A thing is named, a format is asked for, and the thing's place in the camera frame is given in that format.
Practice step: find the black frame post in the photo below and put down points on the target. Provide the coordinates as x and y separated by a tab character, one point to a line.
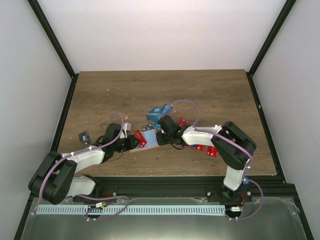
41	17
280	20

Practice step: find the right black frame post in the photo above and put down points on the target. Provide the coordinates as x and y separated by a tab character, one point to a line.
280	20

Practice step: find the blue card pile top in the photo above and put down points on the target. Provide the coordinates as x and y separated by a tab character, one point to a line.
156	113

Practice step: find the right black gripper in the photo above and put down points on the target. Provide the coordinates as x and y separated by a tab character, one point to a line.
160	141

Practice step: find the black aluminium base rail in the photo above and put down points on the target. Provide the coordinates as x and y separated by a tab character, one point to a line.
207	187

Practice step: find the black cards under blue pile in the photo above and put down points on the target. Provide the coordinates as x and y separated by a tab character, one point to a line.
147	127

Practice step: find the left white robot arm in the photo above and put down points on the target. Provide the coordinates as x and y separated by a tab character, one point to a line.
55	179

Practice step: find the left black frame post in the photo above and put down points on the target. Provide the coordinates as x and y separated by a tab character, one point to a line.
41	17

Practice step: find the metal sheet front panel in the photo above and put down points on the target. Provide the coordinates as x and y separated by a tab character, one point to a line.
272	218

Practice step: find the lone black card far left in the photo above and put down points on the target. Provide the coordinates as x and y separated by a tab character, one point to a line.
84	138

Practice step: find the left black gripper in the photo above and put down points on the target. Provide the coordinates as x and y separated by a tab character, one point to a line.
132	138

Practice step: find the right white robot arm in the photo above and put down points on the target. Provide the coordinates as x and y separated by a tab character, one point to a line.
234	146

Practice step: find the red card pile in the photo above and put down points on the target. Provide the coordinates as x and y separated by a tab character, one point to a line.
205	147

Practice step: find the light blue slotted cable duct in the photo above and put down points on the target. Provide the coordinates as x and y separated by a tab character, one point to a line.
199	210

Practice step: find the red VIP card front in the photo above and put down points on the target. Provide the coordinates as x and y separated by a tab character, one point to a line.
142	141

